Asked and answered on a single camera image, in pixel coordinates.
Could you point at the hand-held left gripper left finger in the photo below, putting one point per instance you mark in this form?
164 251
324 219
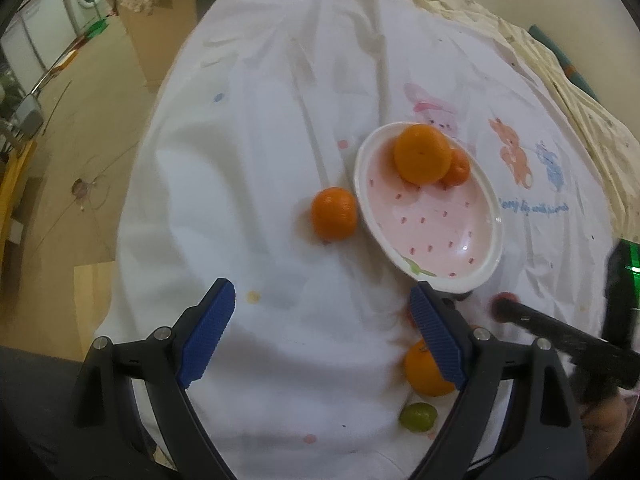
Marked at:
207 332

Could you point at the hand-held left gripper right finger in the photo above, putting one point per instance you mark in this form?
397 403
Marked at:
437 335

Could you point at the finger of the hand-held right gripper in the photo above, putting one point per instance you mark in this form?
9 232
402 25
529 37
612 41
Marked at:
555 327

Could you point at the small orange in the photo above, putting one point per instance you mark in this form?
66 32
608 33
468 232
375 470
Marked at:
459 167
422 372

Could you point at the red cherry tomato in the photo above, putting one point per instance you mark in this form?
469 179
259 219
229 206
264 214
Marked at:
506 295

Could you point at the green round fruit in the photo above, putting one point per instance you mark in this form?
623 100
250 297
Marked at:
418 416

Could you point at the pink dotted ceramic plate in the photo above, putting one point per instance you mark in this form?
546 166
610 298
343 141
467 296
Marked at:
440 232

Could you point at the large orange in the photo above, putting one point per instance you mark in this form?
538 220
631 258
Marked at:
421 154
334 213

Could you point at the person's right hand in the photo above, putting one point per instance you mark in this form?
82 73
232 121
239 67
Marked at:
602 425

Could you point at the light wooden board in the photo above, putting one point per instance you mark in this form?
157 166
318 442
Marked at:
92 305

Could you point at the cream patterned quilt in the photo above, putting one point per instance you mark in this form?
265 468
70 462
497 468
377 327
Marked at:
590 125

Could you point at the white printed bed sheet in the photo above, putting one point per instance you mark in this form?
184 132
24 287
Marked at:
260 125

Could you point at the teal headboard cushion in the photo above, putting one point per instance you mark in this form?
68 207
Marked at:
567 67

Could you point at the cardboard box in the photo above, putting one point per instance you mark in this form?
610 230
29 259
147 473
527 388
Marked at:
160 35

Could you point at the orange white floor tool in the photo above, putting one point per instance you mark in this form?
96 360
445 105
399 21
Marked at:
66 60

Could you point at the green dustpan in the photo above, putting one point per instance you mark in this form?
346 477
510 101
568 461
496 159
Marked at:
97 27

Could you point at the white base cabinets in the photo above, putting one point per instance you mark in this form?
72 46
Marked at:
35 35

